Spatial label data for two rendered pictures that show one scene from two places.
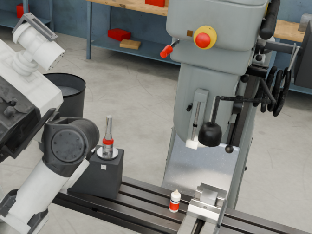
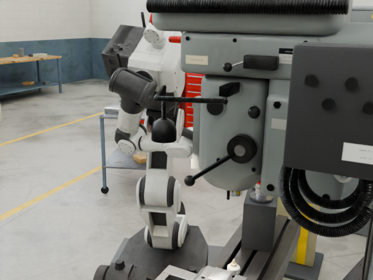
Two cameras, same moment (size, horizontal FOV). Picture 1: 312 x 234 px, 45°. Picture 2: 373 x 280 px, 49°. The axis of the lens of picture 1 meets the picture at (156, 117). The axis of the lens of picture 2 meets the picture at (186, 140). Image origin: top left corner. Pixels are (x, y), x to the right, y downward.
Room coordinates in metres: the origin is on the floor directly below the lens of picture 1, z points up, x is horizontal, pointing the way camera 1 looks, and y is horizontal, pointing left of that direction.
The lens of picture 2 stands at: (1.24, -1.26, 1.76)
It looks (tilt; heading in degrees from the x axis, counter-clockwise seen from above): 16 degrees down; 99
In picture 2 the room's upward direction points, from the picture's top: 1 degrees clockwise
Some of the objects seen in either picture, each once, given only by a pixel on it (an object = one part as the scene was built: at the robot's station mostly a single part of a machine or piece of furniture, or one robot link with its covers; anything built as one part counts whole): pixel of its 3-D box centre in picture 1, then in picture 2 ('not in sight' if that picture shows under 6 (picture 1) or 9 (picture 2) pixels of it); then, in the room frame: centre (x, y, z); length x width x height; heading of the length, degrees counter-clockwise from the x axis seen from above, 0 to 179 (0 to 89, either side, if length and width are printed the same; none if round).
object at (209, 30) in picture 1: (205, 37); not in sight; (0.98, -0.11, 1.76); 0.06 x 0.02 x 0.06; 74
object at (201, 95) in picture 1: (197, 119); (200, 133); (1.10, -0.14, 1.45); 0.04 x 0.04 x 0.21; 74
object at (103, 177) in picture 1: (95, 168); (260, 213); (1.30, 0.23, 1.03); 0.22 x 0.12 x 0.20; 85
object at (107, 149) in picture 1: (107, 146); (261, 189); (1.29, 0.19, 1.15); 0.05 x 0.05 x 0.05
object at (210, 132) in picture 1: (211, 132); (164, 129); (1.00, -0.17, 1.46); 0.07 x 0.07 x 0.06
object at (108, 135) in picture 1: (108, 128); not in sight; (1.29, 0.19, 1.24); 0.03 x 0.03 x 0.11
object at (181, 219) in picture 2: not in sight; (166, 230); (0.83, 0.64, 0.68); 0.21 x 0.20 x 0.13; 92
